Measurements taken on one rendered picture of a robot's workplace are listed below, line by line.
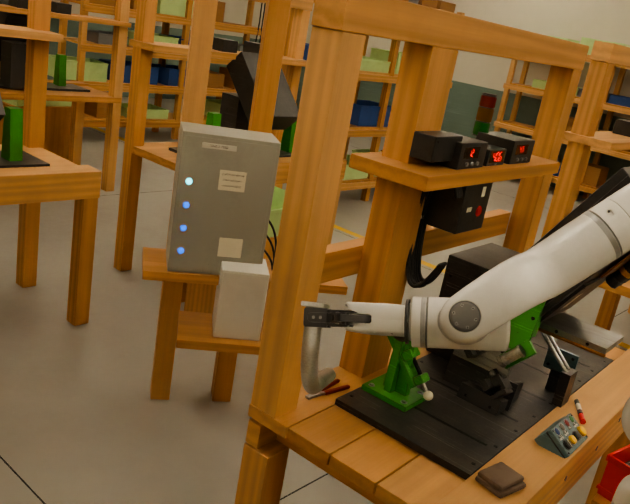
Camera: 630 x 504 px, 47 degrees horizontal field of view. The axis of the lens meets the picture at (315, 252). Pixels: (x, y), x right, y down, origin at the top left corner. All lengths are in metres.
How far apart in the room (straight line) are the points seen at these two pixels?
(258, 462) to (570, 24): 10.45
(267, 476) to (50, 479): 1.30
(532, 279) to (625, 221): 0.18
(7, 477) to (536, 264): 2.41
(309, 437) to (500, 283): 0.89
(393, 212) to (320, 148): 0.43
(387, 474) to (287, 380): 0.34
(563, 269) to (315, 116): 0.72
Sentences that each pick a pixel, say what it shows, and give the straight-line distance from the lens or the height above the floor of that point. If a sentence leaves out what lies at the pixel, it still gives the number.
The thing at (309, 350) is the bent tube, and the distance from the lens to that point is 1.22.
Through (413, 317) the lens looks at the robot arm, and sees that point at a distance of 1.17.
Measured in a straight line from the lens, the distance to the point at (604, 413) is 2.37.
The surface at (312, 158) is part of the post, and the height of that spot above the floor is 1.56.
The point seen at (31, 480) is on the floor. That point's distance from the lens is 3.12.
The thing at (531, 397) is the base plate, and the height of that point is 0.90.
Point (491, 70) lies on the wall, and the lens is 12.36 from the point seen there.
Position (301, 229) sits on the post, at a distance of 1.70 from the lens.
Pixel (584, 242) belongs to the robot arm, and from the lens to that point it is 1.20.
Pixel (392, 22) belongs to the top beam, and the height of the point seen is 1.89.
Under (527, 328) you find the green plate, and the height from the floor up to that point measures 1.14.
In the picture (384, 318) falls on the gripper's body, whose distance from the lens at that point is 1.16.
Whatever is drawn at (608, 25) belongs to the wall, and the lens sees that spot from 11.68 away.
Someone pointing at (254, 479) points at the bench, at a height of 0.68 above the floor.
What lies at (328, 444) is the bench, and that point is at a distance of 1.84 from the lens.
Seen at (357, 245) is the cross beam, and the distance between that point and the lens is 2.06.
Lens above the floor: 1.87
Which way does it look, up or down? 18 degrees down
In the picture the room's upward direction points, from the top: 10 degrees clockwise
